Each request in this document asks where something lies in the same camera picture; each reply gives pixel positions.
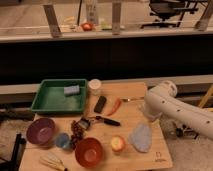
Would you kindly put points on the purple bowl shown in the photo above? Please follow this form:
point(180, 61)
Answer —
point(41, 131)

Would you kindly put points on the light blue towel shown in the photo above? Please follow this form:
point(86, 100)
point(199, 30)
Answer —
point(141, 138)

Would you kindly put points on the black office chair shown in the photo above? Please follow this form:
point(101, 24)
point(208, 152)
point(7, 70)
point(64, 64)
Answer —
point(165, 9)

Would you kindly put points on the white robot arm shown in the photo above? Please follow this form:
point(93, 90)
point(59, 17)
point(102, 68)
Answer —
point(161, 99)

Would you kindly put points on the red yellow apple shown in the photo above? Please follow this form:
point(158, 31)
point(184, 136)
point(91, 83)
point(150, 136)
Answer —
point(117, 144)

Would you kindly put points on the blue sponge block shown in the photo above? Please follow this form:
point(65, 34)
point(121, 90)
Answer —
point(71, 90)

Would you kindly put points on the red fruit on shelf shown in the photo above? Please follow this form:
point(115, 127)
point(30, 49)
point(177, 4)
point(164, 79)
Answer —
point(87, 26)

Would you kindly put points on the black rectangular remote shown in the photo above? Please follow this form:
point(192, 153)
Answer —
point(100, 104)

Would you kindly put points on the metal fork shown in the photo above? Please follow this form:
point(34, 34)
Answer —
point(131, 99)

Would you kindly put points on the small blue cup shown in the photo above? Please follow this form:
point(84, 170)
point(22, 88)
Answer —
point(63, 141)

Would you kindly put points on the bunch of dark grapes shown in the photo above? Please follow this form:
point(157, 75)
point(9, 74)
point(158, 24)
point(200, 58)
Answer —
point(77, 134)

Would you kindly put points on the black chair at left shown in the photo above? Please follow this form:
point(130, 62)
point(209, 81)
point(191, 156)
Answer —
point(12, 163)

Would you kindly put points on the red orange bowl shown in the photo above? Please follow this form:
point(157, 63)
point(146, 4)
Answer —
point(89, 152)

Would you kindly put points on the pale corn husk brush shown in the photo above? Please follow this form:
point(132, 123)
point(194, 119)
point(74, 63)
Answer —
point(51, 160)

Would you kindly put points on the red chili pepper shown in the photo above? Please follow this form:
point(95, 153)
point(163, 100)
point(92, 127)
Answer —
point(115, 107)

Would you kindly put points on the green plastic tray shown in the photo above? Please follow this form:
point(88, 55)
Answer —
point(51, 98)

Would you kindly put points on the black handled peeler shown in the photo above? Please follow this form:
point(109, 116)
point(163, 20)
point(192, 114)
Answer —
point(85, 123)

